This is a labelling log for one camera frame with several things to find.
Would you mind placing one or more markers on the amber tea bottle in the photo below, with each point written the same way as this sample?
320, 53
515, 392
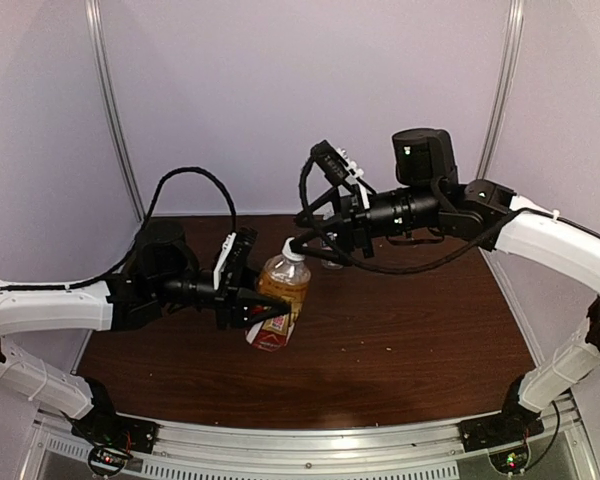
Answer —
286, 278

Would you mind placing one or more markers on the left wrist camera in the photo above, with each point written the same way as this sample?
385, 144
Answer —
232, 267

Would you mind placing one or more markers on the front aluminium rail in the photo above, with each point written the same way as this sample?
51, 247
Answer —
430, 450

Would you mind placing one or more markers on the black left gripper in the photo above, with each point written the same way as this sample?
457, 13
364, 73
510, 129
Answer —
227, 304

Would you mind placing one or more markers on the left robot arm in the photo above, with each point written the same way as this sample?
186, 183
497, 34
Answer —
161, 275

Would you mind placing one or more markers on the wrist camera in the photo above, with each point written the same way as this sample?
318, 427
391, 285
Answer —
341, 171
232, 267

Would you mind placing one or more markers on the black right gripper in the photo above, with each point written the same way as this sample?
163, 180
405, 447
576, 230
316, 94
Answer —
351, 226

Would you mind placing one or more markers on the white tea bottle cap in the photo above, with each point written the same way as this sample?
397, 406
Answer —
289, 254

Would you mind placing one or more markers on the left aluminium frame post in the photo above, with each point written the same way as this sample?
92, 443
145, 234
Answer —
112, 115

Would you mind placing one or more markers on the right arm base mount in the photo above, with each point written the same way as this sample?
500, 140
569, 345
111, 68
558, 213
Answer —
512, 424

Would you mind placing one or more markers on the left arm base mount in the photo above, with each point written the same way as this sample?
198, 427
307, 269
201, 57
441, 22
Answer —
103, 425

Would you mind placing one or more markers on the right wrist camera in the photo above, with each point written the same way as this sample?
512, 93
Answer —
341, 171

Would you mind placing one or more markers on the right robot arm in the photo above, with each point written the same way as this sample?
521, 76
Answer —
486, 215

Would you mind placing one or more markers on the aluminium frame post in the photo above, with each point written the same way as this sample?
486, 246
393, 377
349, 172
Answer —
112, 115
512, 39

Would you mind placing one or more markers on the right aluminium frame post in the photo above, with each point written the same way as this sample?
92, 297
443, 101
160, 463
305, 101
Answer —
512, 39

